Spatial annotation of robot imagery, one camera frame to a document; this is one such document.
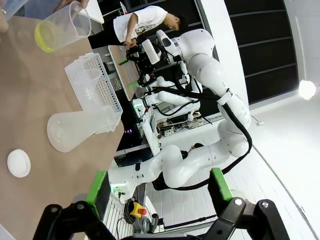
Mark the white round flask cap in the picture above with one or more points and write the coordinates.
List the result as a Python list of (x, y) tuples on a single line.
[(18, 162)]

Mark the brown background table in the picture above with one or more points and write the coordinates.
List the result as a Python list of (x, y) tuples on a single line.
[(122, 75)]

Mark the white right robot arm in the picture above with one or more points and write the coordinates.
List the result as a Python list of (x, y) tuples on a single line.
[(200, 72)]

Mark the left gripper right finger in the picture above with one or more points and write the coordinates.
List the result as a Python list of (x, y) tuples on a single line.
[(223, 190)]

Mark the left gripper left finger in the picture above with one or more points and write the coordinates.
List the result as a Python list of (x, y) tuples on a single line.
[(95, 190)]

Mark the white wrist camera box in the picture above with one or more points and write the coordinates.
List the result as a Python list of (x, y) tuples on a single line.
[(151, 51)]

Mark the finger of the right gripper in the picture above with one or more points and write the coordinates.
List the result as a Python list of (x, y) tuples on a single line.
[(146, 80), (131, 53)]

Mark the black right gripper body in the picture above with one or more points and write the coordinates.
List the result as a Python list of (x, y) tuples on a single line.
[(143, 62)]

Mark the yellow emergency stop button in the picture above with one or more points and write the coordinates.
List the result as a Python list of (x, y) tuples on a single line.
[(137, 208)]

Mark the person's left hand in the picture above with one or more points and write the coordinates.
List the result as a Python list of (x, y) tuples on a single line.
[(82, 3)]

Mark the person's right hand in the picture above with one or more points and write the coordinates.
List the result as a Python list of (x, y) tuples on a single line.
[(3, 23)]

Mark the clear plastic graduated cylinder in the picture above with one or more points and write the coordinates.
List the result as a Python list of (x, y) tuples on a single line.
[(93, 77)]

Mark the round ceiling lamp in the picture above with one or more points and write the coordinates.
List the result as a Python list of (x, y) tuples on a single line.
[(307, 89)]

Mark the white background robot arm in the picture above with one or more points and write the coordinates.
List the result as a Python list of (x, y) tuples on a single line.
[(172, 96)]

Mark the white perforated plastic basket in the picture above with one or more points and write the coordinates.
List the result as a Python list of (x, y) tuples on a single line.
[(105, 82)]

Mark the person in white T-shirt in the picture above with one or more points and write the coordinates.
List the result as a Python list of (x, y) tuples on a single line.
[(142, 20)]

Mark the clear plastic beaker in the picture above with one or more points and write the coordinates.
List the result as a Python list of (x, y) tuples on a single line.
[(13, 6), (65, 30)]

